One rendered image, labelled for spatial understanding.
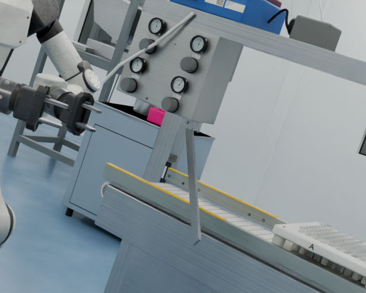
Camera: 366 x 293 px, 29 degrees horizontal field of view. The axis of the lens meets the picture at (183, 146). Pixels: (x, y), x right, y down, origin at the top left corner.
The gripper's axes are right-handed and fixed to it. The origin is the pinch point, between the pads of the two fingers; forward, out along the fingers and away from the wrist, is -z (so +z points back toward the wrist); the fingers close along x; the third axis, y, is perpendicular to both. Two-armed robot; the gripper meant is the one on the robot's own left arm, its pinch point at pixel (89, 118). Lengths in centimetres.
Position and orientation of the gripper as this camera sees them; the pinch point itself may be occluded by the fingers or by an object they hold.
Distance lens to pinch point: 203.3
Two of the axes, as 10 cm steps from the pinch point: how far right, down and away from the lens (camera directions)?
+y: -6.4, -1.1, -7.6
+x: -3.3, 9.4, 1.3
